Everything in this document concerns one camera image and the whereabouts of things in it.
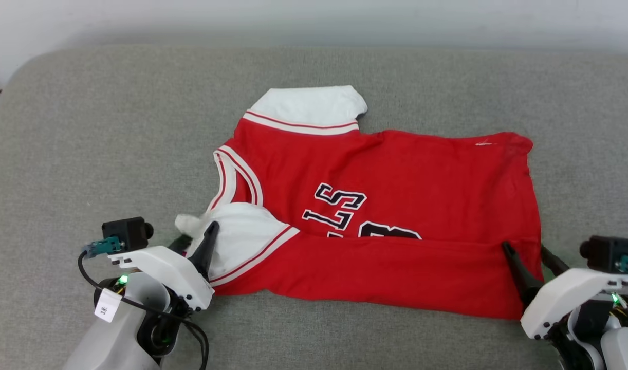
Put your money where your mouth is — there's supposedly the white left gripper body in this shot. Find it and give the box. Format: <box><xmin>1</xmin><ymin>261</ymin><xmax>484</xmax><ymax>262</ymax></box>
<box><xmin>108</xmin><ymin>246</ymin><xmax>214</xmax><ymax>311</ymax></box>

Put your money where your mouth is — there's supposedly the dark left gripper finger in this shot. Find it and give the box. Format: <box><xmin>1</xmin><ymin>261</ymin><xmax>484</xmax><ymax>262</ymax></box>
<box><xmin>169</xmin><ymin>235</ymin><xmax>193</xmax><ymax>255</ymax></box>
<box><xmin>191</xmin><ymin>222</ymin><xmax>219</xmax><ymax>281</ymax></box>

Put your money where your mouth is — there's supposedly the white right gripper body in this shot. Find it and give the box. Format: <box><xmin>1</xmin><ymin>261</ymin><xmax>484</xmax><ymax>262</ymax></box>
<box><xmin>521</xmin><ymin>268</ymin><xmax>628</xmax><ymax>340</ymax></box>

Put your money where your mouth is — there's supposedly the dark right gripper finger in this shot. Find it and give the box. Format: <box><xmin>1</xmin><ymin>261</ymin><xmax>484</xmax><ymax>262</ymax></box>
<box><xmin>540</xmin><ymin>246</ymin><xmax>570</xmax><ymax>276</ymax></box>
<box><xmin>502</xmin><ymin>240</ymin><xmax>543</xmax><ymax>304</ymax></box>

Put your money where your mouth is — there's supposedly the red and white basketball jersey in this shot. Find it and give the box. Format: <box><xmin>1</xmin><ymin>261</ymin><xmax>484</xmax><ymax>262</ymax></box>
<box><xmin>174</xmin><ymin>85</ymin><xmax>544</xmax><ymax>320</ymax></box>

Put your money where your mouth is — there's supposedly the white paper label tag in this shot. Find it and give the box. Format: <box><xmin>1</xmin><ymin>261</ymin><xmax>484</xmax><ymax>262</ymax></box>
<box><xmin>94</xmin><ymin>288</ymin><xmax>123</xmax><ymax>323</ymax></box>

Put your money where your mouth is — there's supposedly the grey fabric sofa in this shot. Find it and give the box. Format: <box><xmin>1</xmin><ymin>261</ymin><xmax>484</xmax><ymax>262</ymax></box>
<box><xmin>0</xmin><ymin>45</ymin><xmax>628</xmax><ymax>370</ymax></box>

